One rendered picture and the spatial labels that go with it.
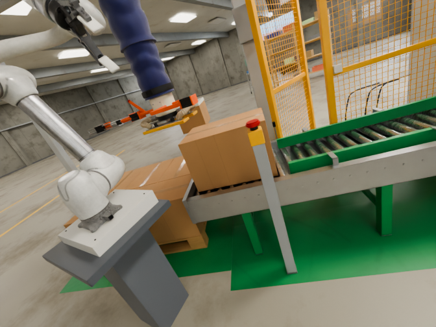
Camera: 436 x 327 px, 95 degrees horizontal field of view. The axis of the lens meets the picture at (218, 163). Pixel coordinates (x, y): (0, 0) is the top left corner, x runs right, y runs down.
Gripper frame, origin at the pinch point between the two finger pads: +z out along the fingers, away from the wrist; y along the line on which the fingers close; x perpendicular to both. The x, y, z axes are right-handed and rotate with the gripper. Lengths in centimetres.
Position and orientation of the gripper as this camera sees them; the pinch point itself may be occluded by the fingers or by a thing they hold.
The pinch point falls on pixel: (106, 50)
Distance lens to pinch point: 74.5
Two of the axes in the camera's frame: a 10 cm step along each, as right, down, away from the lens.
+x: -6.5, 6.7, -3.5
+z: 7.4, 6.6, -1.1
